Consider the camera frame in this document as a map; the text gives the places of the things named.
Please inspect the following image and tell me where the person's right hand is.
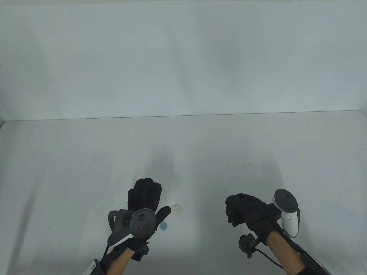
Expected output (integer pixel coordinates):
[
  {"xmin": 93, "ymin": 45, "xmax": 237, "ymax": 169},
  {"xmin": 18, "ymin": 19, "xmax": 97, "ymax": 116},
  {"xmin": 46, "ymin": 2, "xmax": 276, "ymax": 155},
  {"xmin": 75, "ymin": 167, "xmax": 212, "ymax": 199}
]
[{"xmin": 225, "ymin": 193, "xmax": 283, "ymax": 244}]

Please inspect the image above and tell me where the person's left hand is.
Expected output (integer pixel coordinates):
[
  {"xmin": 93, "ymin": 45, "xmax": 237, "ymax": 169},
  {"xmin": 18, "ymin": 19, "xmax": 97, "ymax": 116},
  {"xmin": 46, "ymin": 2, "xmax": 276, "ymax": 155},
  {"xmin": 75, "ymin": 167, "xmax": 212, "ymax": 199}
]
[{"xmin": 108, "ymin": 178, "xmax": 171, "ymax": 254}]

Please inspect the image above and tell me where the person's right forearm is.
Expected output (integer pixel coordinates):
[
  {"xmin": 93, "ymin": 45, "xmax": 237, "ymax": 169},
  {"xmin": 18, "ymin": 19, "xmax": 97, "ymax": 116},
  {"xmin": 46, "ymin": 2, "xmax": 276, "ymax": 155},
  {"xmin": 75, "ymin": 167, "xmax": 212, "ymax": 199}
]
[{"xmin": 267, "ymin": 229, "xmax": 306, "ymax": 275}]

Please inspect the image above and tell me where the person's left forearm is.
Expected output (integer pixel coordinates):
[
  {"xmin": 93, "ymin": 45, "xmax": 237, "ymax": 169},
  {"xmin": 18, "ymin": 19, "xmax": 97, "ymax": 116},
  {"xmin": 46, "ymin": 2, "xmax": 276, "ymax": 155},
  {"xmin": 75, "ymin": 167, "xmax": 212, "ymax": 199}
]
[{"xmin": 108, "ymin": 248, "xmax": 135, "ymax": 275}]

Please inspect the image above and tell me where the black box with label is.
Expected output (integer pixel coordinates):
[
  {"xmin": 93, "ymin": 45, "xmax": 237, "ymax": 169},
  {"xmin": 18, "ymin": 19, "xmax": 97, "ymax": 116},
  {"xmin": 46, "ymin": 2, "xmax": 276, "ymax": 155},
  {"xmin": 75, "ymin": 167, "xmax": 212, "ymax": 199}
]
[
  {"xmin": 83, "ymin": 259, "xmax": 101, "ymax": 275},
  {"xmin": 301, "ymin": 251, "xmax": 333, "ymax": 275}
]

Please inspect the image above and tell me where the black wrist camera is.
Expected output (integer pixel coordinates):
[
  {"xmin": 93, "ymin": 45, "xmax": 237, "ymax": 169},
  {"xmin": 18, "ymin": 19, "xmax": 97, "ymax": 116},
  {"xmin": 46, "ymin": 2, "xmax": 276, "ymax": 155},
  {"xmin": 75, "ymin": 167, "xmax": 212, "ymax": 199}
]
[
  {"xmin": 131, "ymin": 243, "xmax": 150, "ymax": 262},
  {"xmin": 239, "ymin": 233, "xmax": 256, "ymax": 259}
]

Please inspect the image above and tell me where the black cable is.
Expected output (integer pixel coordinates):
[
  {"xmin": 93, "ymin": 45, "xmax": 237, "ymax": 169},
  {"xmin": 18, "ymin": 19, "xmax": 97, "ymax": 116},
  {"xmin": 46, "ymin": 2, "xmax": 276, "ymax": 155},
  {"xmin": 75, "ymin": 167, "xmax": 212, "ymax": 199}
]
[{"xmin": 254, "ymin": 248, "xmax": 285, "ymax": 270}]

